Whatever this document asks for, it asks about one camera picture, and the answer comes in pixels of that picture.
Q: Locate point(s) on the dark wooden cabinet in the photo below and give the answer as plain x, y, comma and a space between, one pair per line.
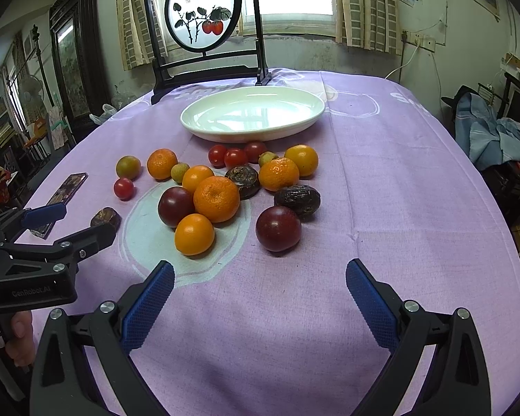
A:
78, 63

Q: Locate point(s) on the smooth orange front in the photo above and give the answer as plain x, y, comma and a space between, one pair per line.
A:
194, 235

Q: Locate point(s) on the green-yellow round fruit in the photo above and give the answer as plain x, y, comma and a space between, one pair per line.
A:
128, 167

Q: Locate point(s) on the smooth orange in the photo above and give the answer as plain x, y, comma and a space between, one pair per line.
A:
194, 176
304, 157
194, 235

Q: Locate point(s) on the cherry tomato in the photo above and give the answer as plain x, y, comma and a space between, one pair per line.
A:
235, 157
216, 155
254, 150
124, 189

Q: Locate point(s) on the small longan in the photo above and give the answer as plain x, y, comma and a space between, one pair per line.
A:
178, 172
267, 157

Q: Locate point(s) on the right beige curtain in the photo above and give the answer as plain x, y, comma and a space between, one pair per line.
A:
372, 25

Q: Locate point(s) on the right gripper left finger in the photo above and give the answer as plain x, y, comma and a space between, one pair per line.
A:
63, 382

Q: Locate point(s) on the wall power socket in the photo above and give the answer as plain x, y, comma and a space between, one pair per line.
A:
420, 40

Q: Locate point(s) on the person's left hand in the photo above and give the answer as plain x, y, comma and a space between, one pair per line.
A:
21, 348

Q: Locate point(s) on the beige curtain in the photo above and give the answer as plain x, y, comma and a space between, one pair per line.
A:
135, 39
372, 25

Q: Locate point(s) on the printed card packet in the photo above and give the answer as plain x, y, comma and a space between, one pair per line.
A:
63, 195

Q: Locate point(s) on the left beige curtain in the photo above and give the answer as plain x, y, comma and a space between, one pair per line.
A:
135, 39

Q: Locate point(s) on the white plastic bag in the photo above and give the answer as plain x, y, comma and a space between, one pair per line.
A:
107, 112

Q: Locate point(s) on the purple tablecloth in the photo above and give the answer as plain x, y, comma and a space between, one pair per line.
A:
261, 321

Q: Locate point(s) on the blue clothes pile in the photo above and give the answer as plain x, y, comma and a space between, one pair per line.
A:
484, 138

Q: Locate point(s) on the white oval plate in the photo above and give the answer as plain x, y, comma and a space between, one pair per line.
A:
252, 113

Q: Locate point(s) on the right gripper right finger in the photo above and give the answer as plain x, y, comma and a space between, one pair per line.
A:
456, 382

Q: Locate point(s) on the large mandarin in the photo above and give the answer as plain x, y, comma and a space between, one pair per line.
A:
217, 198

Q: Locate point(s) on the wrinkled passion fruit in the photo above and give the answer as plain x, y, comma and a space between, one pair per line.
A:
304, 200
108, 216
246, 179

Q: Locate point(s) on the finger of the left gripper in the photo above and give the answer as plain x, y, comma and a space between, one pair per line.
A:
86, 240
14, 222

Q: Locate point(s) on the dark plum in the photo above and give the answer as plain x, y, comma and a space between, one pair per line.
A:
175, 204
278, 229

